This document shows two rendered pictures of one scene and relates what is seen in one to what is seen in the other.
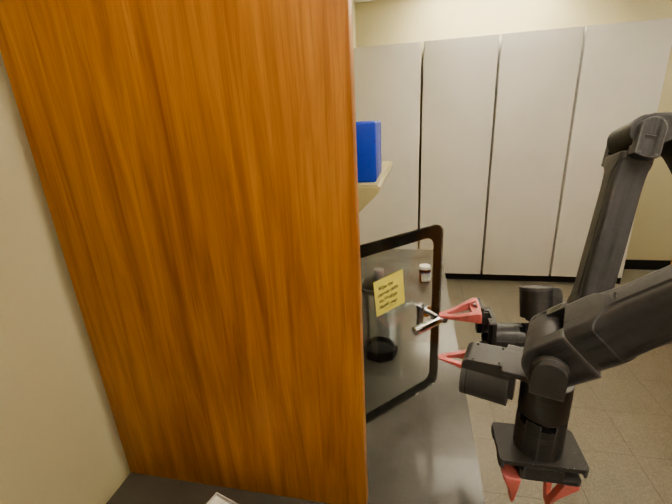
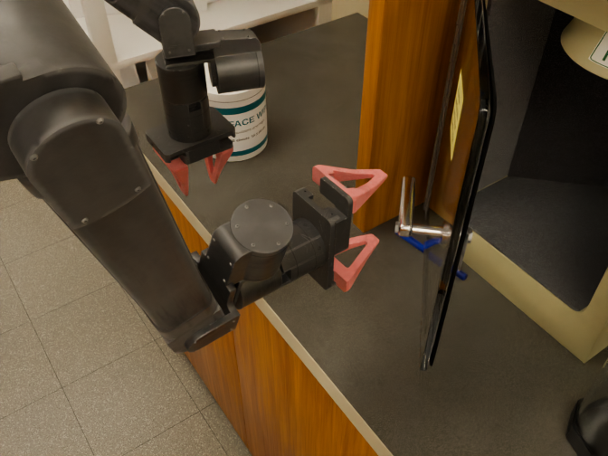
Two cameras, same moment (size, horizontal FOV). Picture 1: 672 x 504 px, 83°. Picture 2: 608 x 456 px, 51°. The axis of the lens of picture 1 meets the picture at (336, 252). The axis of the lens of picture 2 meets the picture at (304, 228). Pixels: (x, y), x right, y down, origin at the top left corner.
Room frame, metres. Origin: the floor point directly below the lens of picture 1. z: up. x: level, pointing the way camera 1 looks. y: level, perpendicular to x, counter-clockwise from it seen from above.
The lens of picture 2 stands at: (0.95, -0.64, 1.68)
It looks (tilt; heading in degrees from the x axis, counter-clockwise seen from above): 44 degrees down; 133
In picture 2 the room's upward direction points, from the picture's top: straight up
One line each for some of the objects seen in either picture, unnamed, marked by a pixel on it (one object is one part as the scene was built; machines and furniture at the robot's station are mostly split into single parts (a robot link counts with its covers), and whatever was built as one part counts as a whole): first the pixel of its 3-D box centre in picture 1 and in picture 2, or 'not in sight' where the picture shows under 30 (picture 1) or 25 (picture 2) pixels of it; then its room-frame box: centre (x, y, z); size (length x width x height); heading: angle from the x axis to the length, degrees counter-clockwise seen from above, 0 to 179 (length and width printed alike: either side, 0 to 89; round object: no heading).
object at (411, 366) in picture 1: (388, 331); (447, 176); (0.68, -0.10, 1.19); 0.30 x 0.01 x 0.40; 123
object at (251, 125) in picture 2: not in sight; (231, 109); (0.18, -0.01, 1.01); 0.13 x 0.13 x 0.15
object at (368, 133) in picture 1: (348, 150); not in sight; (0.64, -0.03, 1.55); 0.10 x 0.10 x 0.09; 77
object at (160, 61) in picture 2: (539, 392); (186, 75); (0.38, -0.24, 1.27); 0.07 x 0.06 x 0.07; 58
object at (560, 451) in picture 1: (538, 433); (188, 118); (0.38, -0.25, 1.21); 0.10 x 0.07 x 0.07; 77
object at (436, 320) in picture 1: (424, 320); (421, 208); (0.69, -0.18, 1.20); 0.10 x 0.05 x 0.03; 123
